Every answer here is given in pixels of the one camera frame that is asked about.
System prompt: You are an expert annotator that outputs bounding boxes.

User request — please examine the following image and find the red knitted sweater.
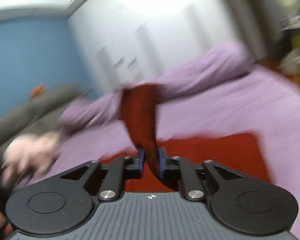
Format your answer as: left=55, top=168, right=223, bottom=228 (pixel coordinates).
left=101, top=85, right=270, bottom=192

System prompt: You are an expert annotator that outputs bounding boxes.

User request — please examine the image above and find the pink plush toy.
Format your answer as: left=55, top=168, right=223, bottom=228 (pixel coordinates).
left=2, top=132, right=61, bottom=185

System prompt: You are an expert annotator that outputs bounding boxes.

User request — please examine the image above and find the grey headboard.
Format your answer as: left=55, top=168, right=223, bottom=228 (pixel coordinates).
left=0, top=82, right=91, bottom=150

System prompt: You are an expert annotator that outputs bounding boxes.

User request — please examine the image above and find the purple bed sheet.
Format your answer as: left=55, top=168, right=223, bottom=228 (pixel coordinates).
left=27, top=64, right=300, bottom=218

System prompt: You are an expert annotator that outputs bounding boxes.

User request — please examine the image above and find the purple duvet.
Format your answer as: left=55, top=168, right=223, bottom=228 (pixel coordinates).
left=58, top=41, right=255, bottom=132

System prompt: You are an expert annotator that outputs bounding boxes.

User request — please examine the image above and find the white wardrobe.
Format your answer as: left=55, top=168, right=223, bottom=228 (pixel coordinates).
left=69, top=0, right=267, bottom=94

